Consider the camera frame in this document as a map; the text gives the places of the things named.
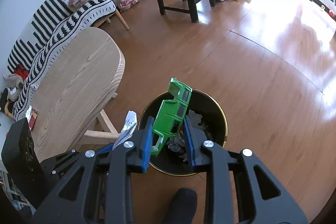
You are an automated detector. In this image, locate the green plastic toy car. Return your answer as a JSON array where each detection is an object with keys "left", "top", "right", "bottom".
[{"left": 151, "top": 78, "right": 193, "bottom": 156}]

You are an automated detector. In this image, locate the black round trash bin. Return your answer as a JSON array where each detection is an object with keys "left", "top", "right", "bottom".
[{"left": 138, "top": 89, "right": 228, "bottom": 177}]

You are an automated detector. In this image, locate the person's black sock foot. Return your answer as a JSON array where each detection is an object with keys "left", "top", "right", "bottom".
[{"left": 162, "top": 188, "right": 198, "bottom": 224}]

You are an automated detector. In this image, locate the black white striped sofa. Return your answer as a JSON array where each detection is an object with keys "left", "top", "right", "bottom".
[{"left": 5, "top": 0, "right": 118, "bottom": 121}]

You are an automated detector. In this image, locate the red green snack package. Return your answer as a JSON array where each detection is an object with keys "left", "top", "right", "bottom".
[{"left": 25, "top": 106, "right": 38, "bottom": 131}]

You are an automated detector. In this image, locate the wooden oval table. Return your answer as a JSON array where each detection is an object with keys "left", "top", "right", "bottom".
[{"left": 31, "top": 27, "right": 125, "bottom": 161}]

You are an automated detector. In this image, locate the white paper receipt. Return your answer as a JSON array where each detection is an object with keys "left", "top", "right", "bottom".
[{"left": 112, "top": 110, "right": 137, "bottom": 149}]

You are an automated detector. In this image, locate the plush toy on sofa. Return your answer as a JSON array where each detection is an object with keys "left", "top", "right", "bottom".
[{"left": 6, "top": 74, "right": 24, "bottom": 102}]

